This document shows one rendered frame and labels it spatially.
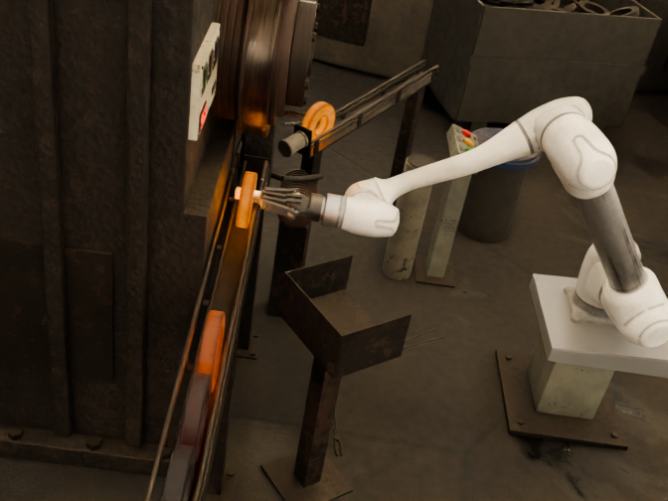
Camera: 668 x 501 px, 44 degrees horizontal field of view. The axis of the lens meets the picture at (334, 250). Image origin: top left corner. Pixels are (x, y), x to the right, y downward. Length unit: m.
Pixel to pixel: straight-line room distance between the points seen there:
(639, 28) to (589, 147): 2.69
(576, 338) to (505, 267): 1.02
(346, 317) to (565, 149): 0.69
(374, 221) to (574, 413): 1.11
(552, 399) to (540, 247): 1.09
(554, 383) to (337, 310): 0.95
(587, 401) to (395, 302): 0.82
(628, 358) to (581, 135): 0.83
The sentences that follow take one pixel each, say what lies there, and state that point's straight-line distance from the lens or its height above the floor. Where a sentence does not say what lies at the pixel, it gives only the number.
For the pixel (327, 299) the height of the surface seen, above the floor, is 0.61.
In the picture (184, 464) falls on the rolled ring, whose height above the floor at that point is 0.73.
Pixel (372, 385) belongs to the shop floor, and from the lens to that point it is 2.86.
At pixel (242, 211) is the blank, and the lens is 2.18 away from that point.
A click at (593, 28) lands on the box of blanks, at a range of 4.59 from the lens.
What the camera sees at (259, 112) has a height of 1.02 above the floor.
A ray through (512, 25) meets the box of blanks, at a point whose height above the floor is 0.66.
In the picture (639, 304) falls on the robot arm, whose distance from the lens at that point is 2.45.
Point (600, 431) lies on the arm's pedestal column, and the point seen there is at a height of 0.02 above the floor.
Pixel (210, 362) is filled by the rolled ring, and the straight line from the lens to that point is 1.79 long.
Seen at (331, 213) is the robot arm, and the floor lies 0.78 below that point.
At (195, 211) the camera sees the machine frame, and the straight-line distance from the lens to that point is 1.98.
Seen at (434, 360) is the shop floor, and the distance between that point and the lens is 3.02.
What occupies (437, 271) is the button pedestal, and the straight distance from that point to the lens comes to 3.39.
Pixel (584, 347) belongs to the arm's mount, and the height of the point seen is 0.41.
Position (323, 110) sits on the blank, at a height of 0.76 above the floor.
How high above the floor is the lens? 1.94
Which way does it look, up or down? 34 degrees down
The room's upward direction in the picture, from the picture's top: 10 degrees clockwise
